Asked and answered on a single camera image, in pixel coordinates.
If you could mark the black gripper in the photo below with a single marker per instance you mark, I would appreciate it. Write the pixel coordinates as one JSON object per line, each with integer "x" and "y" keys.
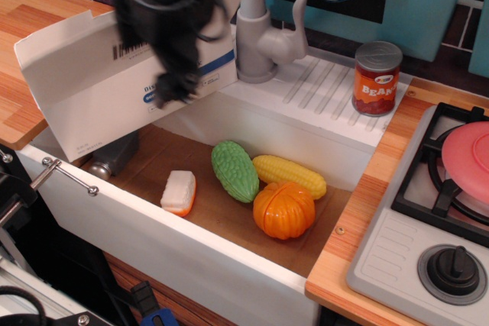
{"x": 178, "y": 54}

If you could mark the white cardboard mask box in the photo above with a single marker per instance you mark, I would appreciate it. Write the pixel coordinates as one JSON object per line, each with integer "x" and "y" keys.
{"x": 90, "y": 90}

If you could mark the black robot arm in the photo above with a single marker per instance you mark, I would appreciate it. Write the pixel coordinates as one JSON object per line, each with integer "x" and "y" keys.
{"x": 172, "y": 29}

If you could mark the grey toy faucet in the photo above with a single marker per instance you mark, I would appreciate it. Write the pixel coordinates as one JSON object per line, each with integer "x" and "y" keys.
{"x": 261, "y": 48}

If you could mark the green toy bitter gourd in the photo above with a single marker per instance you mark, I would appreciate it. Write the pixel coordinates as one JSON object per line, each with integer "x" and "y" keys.
{"x": 235, "y": 171}

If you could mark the grey metal flask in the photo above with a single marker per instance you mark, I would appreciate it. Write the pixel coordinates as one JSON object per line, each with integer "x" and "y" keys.
{"x": 111, "y": 159}

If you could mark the white orange toy sushi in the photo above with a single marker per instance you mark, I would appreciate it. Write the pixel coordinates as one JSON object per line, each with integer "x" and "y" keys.
{"x": 179, "y": 193}

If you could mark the yellow toy corn cob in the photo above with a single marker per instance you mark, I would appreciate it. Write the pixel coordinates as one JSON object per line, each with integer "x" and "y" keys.
{"x": 272, "y": 169}

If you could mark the white toy sink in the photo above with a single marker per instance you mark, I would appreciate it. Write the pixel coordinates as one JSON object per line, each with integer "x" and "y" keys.
{"x": 216, "y": 256}

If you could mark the metal clamp screw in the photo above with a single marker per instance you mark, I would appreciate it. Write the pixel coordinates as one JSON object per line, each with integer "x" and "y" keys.
{"x": 50, "y": 166}

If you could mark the orange toy pumpkin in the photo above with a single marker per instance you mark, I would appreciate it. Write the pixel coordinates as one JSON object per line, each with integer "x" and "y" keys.
{"x": 284, "y": 210}

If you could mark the orange beans can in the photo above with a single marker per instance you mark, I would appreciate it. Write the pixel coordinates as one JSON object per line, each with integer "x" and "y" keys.
{"x": 377, "y": 68}

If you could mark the teal storage bin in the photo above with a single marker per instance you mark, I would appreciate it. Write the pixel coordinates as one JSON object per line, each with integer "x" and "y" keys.
{"x": 417, "y": 27}

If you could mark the pink pot lid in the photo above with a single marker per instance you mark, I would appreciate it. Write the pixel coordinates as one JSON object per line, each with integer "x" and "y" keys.
{"x": 465, "y": 158}

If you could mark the black stove grate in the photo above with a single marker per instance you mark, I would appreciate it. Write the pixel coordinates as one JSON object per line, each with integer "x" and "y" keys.
{"x": 427, "y": 192}

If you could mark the grey toy stove top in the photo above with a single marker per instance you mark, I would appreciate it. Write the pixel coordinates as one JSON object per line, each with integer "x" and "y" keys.
{"x": 385, "y": 266}

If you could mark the black stove knob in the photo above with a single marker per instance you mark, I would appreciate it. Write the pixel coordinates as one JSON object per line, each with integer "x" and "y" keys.
{"x": 452, "y": 275}

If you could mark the blue handled tool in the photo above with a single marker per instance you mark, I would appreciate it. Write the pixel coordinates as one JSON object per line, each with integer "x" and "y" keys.
{"x": 146, "y": 303}

